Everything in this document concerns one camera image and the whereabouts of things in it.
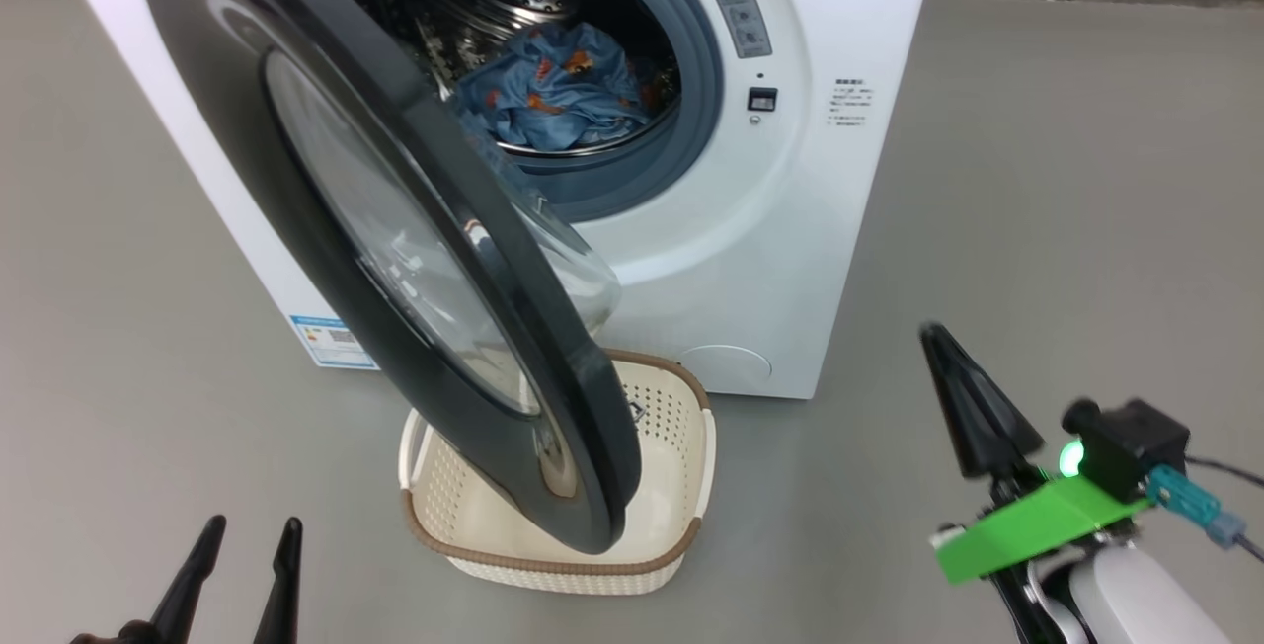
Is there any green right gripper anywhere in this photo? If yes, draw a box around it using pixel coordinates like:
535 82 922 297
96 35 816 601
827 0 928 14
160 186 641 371
918 322 1152 587

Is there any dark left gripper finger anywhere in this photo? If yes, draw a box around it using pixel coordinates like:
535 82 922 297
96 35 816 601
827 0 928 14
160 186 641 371
147 515 228 644
253 517 304 644

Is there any round white filter cover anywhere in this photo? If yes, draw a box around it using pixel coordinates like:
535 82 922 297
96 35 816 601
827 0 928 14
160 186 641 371
675 344 774 394

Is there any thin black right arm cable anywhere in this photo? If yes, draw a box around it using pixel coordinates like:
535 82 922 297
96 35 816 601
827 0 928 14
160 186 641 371
1184 453 1264 563

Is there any cream basket with brown rim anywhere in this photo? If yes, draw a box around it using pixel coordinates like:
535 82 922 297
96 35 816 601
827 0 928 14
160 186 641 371
397 348 717 597

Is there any white front-load washing machine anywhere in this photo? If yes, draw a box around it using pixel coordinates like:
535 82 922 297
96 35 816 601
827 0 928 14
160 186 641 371
44 0 941 401

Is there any black glass washer door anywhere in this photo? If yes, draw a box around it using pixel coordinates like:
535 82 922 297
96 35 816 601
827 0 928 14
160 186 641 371
135 0 644 557

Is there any grey warning label sticker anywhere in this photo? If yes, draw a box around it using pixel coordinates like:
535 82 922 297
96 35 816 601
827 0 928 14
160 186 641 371
700 0 774 61

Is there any teal cable connector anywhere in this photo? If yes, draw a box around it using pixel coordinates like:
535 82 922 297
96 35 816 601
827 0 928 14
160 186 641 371
1145 463 1248 549

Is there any blue energy label sticker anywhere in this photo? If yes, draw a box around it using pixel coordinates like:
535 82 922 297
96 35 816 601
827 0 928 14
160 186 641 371
288 314 379 371

